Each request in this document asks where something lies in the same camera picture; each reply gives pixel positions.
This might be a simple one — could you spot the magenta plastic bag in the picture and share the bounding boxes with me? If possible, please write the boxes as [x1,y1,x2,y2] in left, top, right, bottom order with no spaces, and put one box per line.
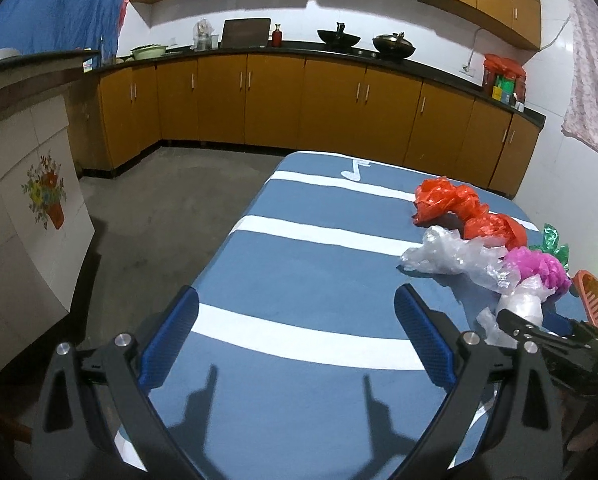
[502,247,572,301]

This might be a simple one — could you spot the clear bag with jars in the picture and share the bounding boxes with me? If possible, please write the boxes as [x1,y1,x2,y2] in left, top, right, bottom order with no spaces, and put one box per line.
[191,18,217,52]

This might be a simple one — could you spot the large twisted orange plastic bag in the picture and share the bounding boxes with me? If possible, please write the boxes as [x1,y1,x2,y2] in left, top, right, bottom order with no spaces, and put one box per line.
[412,176,528,252]

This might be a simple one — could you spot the clear plastic bag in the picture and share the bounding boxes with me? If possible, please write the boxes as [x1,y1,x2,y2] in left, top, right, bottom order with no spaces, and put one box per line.
[399,225,522,293]

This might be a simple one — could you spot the open black wok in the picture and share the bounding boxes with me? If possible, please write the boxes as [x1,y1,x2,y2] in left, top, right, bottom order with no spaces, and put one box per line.
[317,22,362,51]

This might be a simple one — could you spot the white knotted plastic bag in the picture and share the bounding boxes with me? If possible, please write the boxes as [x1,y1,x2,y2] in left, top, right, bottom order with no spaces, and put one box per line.
[476,275,547,348]

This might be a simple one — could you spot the wooden lower kitchen cabinets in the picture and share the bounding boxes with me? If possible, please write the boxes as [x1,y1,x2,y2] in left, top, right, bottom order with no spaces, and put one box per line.
[69,52,542,198]

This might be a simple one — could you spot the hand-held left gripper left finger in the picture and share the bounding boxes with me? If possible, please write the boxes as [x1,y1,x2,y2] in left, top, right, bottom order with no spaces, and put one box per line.
[41,285,202,480]

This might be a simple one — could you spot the red bag with containers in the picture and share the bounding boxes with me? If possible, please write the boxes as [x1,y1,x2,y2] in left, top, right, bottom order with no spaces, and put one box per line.
[482,53,527,106]

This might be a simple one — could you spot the blue hanging cloth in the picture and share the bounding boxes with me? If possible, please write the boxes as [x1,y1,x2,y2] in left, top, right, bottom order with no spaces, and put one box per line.
[0,0,130,68]

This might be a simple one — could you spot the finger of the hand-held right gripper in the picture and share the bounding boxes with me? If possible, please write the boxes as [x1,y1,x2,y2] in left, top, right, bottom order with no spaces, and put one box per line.
[496,309,587,361]
[542,312,580,337]

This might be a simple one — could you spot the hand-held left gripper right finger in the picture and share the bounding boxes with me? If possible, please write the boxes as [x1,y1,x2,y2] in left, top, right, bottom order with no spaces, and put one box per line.
[394,282,565,480]

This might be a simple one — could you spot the pink floral hanging cloth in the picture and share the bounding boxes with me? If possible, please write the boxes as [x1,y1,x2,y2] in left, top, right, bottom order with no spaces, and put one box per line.
[562,0,598,171]

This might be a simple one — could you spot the black kitchen countertop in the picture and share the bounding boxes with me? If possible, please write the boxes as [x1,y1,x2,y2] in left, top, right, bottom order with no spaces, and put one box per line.
[99,42,547,127]

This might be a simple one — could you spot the shiny green plastic wrapper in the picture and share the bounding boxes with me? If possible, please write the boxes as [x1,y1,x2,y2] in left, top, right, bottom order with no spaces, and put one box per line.
[529,223,571,268]

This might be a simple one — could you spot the green basin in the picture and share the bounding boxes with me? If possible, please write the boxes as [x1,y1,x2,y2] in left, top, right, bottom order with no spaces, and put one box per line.
[130,44,169,60]

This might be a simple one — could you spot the red plastic basket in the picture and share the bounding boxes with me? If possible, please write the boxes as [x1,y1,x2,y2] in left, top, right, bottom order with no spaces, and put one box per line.
[574,270,598,332]

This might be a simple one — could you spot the dark wooden cutting board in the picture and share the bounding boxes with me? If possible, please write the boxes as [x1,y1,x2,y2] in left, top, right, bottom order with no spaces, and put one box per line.
[219,17,272,50]

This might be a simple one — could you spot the blue striped music-note tablecloth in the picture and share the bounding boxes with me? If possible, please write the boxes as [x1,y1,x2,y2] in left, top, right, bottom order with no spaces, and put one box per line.
[114,150,585,480]

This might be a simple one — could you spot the tiled counter with flower decal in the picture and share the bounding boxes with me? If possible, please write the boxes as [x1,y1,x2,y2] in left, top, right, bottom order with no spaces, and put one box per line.
[0,50,102,386]

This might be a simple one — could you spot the black wok with lid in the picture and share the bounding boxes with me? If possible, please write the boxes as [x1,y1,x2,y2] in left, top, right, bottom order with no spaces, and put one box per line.
[372,31,417,59]

